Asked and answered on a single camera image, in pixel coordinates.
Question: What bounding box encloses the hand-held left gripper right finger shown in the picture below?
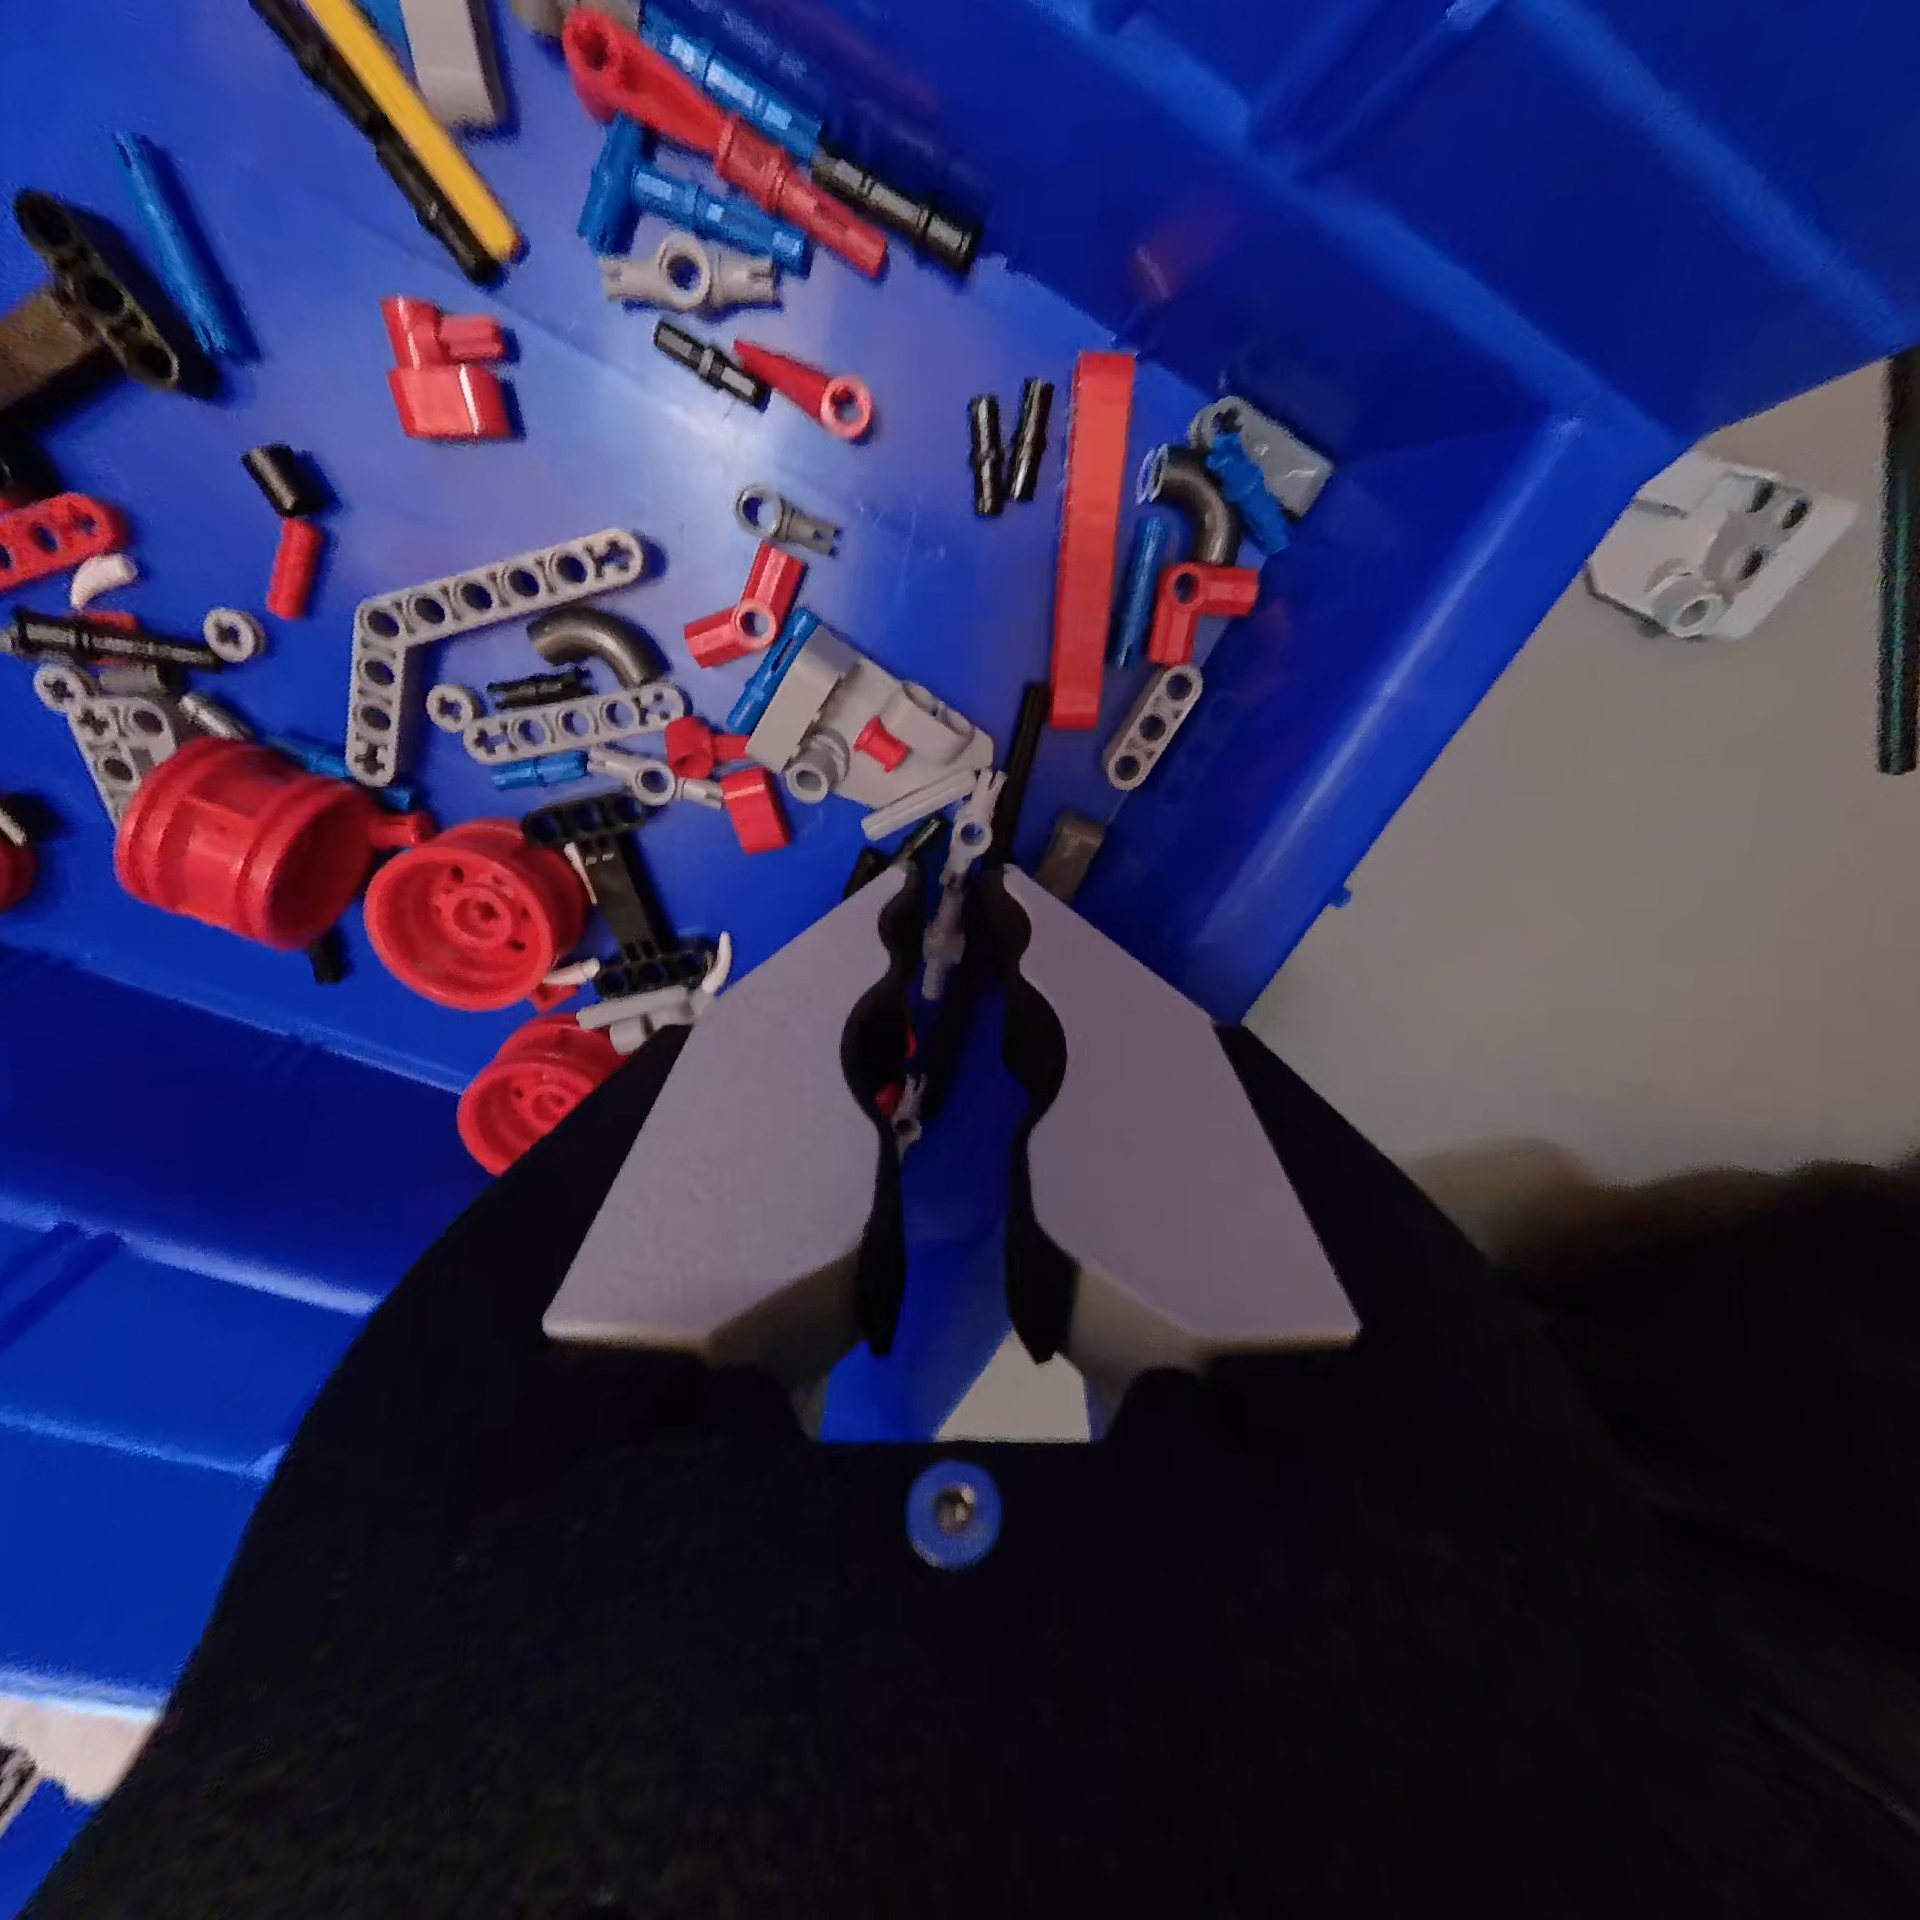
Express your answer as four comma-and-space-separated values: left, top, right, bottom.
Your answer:
976, 862, 1364, 1440

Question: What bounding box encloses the long red lever part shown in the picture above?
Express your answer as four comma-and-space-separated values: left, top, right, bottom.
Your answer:
562, 7, 890, 279

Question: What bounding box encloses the grey three-hole beam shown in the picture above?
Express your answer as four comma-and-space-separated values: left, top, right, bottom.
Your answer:
1101, 663, 1208, 794

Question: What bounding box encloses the grey cross connector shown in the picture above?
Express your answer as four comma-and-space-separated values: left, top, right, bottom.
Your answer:
600, 232, 784, 319

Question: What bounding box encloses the grey angled beam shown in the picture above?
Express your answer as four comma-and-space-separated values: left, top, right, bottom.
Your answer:
345, 529, 649, 788

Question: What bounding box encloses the black frame part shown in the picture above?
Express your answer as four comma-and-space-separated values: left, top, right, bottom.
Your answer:
521, 791, 722, 1004

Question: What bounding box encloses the long black axle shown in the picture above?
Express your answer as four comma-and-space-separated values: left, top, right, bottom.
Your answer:
246, 0, 505, 288

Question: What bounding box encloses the short blue axle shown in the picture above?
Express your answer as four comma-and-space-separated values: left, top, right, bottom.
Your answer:
1107, 514, 1172, 670

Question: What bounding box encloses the dark grey curved pipe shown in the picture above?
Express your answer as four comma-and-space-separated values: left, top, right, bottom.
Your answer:
525, 603, 672, 694
1147, 443, 1249, 570

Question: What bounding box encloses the black beam with holes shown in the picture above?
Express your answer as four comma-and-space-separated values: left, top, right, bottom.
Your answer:
12, 191, 185, 395

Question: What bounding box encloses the black long pin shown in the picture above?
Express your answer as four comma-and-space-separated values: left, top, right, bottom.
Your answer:
810, 151, 986, 274

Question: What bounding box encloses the small red lever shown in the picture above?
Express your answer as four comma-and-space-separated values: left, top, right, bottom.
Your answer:
732, 339, 875, 442

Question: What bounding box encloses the black axle with stop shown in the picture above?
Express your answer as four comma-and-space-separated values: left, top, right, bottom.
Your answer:
6, 609, 226, 672

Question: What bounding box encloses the small grey hole connector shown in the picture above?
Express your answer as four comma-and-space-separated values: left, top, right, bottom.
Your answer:
737, 482, 842, 558

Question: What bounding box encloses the short red beam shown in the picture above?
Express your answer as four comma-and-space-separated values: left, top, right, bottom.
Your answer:
0, 492, 128, 595

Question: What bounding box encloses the blue plastic bin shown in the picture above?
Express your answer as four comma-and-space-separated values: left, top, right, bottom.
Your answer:
0, 0, 1920, 1920

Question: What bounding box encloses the blue pin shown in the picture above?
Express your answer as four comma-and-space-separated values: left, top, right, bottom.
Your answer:
644, 0, 827, 153
728, 606, 824, 737
576, 113, 812, 273

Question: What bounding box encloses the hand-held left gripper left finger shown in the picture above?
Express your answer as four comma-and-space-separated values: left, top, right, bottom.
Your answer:
539, 862, 922, 1433

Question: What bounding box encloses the red panel bracket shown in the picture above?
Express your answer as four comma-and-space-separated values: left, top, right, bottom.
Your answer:
379, 295, 520, 442

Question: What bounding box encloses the thin blue axle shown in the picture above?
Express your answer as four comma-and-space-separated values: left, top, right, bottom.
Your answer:
113, 132, 249, 361

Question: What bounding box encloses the long yellow beam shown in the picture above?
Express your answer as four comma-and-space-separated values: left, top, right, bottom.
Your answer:
299, 0, 523, 265

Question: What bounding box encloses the long black beam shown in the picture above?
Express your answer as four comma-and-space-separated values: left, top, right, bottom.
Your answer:
1878, 347, 1920, 777

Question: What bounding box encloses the small grey pin connector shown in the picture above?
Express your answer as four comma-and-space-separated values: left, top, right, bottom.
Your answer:
920, 768, 1010, 999

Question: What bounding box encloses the long red beam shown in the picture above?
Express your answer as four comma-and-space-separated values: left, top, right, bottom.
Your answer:
1044, 351, 1139, 732

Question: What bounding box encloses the grey panel part with holes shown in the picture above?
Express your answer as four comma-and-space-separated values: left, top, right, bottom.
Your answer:
1586, 451, 1862, 644

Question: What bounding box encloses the red angle connector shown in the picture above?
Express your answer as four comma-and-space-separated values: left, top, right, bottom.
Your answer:
684, 545, 808, 670
1147, 563, 1262, 665

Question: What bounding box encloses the red wheel hub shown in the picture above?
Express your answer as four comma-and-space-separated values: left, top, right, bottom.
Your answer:
454, 1016, 634, 1177
113, 737, 437, 952
363, 819, 589, 1011

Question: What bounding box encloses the large grey housing block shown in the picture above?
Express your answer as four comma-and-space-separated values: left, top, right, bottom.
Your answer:
746, 623, 996, 804

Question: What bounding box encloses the small red connector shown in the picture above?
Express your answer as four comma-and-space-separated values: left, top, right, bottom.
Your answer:
660, 719, 793, 857

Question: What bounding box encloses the grey straight beam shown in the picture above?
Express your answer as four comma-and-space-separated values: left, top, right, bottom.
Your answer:
428, 679, 693, 768

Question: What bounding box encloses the grey curved panel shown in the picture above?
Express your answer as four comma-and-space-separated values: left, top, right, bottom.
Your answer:
397, 0, 513, 129

